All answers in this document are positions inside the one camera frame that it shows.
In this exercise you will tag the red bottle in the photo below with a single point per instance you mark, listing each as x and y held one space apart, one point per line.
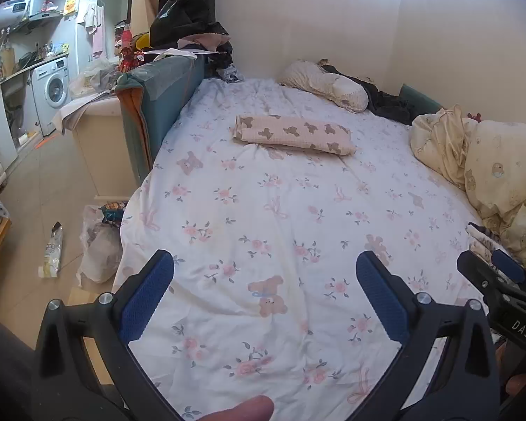
125 38

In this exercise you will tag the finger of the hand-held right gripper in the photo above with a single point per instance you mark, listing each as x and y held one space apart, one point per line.
506 265
475 267

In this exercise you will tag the cream bedside cabinet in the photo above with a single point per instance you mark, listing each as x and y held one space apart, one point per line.
101 149

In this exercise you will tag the snack packet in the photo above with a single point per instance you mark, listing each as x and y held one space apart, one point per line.
52 250

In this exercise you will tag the cream patterned pillow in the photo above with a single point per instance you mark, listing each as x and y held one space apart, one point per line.
328 85

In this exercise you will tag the person's dark clothing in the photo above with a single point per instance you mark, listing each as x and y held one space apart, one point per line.
4 368

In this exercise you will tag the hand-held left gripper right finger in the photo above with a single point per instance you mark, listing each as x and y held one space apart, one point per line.
379 291

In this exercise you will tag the dark clothes pile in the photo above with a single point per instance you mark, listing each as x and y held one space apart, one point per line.
390 105

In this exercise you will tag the white water heater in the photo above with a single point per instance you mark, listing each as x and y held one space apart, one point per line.
8 13

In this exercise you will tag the black plastic bag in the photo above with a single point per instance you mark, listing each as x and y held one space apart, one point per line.
184 8

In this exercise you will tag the teal padded bed board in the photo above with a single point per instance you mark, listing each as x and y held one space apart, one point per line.
158 105

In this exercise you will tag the person's right hand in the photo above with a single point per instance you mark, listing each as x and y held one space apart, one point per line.
524 386

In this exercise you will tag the small red item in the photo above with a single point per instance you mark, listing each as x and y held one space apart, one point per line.
474 117

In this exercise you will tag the small patterned cloth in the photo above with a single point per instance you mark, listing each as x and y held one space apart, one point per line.
230 73

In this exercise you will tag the clear plastic bag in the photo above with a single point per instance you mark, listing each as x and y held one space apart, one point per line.
98 250

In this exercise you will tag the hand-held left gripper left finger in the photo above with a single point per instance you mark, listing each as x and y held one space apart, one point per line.
149 291

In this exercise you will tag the person's left hand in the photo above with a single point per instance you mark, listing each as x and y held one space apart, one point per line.
241 410

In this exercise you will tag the pink hanging towel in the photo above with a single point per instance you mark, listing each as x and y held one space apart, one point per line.
97 30

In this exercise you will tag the teal headboard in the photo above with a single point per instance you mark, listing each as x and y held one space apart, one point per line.
418 96

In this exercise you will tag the yellow round object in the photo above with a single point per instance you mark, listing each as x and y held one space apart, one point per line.
142 40

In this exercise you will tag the pink bear print pants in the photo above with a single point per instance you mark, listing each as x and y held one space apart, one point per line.
296 133

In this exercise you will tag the silver range hood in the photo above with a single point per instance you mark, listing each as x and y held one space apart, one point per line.
41 6

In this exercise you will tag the white paper sheets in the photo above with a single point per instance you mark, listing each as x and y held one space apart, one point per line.
175 52

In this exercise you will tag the cream bear print quilt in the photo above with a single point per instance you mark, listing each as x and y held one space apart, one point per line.
499 171

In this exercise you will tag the white washing machine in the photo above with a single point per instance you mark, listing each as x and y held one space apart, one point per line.
52 90

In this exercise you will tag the yellow hanging bag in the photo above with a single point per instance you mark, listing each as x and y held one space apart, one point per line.
72 4

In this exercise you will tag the white floral bed sheet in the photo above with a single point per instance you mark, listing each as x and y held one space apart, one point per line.
267 210

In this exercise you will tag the striped cloth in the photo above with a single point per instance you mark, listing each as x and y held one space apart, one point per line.
482 239

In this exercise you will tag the beige cloth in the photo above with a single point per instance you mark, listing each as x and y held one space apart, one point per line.
204 41

